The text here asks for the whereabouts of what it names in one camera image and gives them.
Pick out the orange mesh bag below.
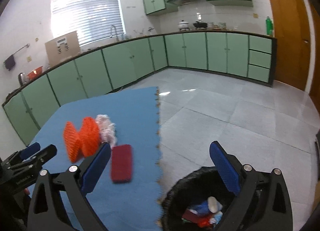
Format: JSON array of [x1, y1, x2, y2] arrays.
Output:
[[63, 117, 100, 163]]

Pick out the light blue snack packet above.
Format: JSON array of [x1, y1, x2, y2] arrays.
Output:
[[209, 211, 223, 226]]

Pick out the blue plastic bag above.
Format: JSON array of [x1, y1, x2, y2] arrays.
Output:
[[189, 200, 212, 216]]

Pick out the pink white wrapper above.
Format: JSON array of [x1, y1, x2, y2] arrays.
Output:
[[95, 115, 117, 149]]

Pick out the dark red sponge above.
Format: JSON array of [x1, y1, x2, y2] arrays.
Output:
[[111, 144, 133, 183]]

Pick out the red cylindrical can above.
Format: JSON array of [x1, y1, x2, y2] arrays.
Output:
[[197, 214, 213, 228]]

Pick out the dark red cloth pad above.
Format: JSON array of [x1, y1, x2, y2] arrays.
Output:
[[182, 209, 201, 224]]

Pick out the black trash bin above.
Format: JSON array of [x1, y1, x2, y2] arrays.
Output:
[[161, 167, 235, 230]]

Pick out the green lower kitchen cabinets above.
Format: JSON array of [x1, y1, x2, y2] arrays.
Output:
[[2, 31, 277, 145]]

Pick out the electric kettle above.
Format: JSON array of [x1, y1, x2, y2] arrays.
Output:
[[18, 72, 27, 86]]

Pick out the orange basin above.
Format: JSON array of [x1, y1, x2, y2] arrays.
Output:
[[27, 66, 43, 80]]

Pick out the dark hanging towel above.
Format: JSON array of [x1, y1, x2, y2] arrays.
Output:
[[3, 54, 16, 71]]

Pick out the brown cardboard box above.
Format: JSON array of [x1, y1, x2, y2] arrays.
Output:
[[45, 31, 81, 67]]

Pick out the sink faucet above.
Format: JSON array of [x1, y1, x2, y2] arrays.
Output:
[[110, 25, 119, 42]]

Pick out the window with white blinds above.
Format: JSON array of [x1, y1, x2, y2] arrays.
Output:
[[50, 0, 126, 46]]

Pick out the green bottle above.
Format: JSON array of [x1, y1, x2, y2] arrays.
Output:
[[265, 16, 273, 37]]

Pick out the black wok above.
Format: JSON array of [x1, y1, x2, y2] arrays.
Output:
[[193, 21, 208, 30]]

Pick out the white cooking pot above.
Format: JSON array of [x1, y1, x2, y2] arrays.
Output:
[[178, 20, 190, 31]]

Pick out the wall towel rail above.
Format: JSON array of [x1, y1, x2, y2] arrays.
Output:
[[12, 43, 30, 55]]

